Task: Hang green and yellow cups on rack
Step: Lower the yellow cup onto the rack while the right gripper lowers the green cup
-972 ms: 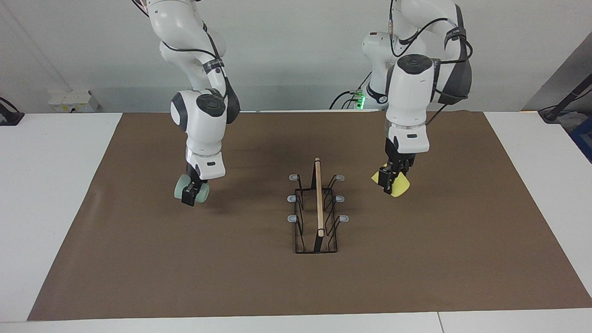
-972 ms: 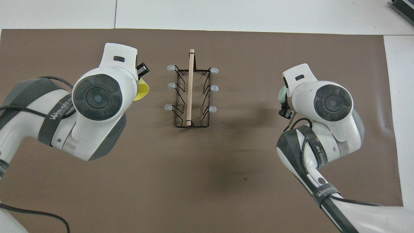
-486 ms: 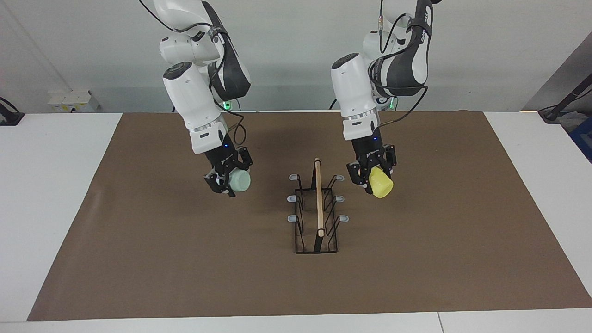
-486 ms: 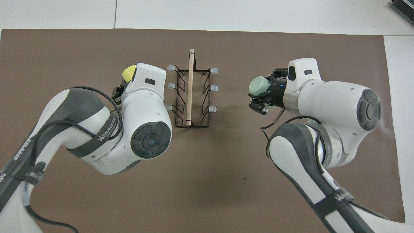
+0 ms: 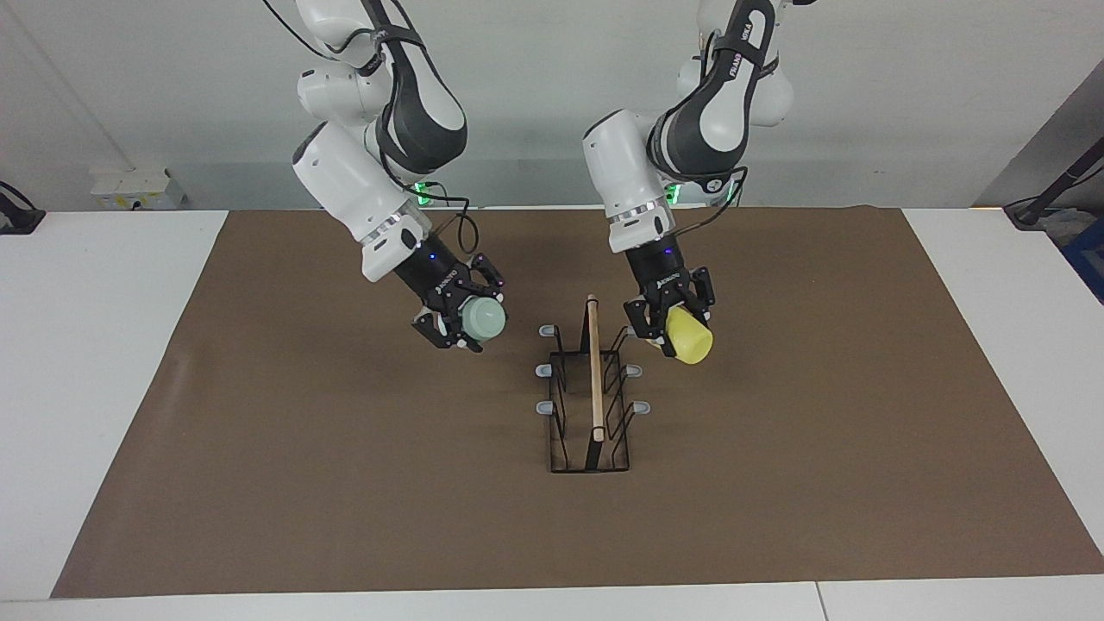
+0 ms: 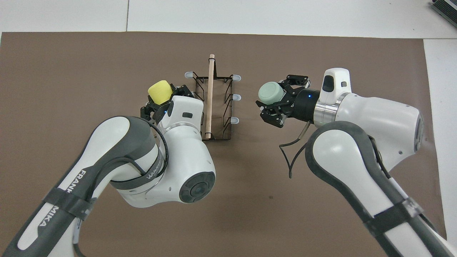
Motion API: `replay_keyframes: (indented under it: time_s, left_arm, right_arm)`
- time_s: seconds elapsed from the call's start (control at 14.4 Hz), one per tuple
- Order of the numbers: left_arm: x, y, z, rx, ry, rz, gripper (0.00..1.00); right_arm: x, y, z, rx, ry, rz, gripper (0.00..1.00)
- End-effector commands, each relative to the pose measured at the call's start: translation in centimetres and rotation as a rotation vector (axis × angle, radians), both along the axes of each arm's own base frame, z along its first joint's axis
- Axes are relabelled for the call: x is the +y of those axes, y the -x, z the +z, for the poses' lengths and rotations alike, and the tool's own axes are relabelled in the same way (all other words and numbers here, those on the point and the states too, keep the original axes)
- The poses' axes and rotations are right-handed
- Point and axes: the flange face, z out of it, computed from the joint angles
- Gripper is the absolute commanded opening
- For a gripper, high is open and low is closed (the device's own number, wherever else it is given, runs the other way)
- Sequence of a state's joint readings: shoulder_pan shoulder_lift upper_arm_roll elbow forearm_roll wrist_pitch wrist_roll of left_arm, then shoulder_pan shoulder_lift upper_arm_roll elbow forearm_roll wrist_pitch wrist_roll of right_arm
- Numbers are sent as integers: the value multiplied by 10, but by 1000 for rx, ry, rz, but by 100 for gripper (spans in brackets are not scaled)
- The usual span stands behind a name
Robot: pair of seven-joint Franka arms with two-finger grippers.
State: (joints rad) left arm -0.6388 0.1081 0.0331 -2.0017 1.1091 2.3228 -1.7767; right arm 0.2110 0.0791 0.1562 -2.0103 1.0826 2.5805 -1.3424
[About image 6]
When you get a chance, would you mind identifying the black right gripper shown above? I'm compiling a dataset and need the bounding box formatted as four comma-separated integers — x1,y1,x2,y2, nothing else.
255,75,320,128

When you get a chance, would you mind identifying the black wire cup rack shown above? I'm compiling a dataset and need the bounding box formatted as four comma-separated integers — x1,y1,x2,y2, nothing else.
184,54,242,142

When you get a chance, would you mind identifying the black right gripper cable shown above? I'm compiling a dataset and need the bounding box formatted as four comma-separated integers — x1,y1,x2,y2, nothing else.
279,121,312,178

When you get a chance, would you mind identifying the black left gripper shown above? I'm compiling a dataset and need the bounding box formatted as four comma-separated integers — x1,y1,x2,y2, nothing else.
141,84,195,122

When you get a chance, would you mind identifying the brown table mat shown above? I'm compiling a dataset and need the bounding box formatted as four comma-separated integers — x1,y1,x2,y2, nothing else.
0,31,448,257

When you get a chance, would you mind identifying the green plastic cup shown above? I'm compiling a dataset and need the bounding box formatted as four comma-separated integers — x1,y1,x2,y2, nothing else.
258,82,286,105

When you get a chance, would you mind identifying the grey ribbed device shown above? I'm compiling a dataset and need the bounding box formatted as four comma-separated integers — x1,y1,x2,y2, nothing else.
430,0,457,19

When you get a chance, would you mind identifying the yellow plastic cup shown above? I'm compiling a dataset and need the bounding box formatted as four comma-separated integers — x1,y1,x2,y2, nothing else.
147,80,174,106

